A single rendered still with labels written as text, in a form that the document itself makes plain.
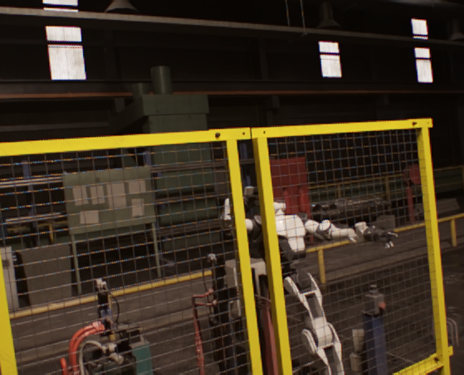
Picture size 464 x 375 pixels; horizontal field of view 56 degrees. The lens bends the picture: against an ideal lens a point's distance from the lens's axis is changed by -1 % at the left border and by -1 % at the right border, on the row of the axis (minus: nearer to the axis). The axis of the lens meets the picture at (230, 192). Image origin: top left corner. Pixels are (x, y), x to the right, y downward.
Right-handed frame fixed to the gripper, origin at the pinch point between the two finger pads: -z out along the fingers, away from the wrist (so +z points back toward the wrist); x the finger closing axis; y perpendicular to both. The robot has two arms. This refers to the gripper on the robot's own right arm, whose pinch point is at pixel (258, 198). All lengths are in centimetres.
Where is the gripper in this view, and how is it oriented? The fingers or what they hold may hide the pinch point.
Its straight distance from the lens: 219.0
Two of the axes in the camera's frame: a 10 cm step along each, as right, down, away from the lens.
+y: 2.1, 9.6, -1.8
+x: 7.8, -0.5, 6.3
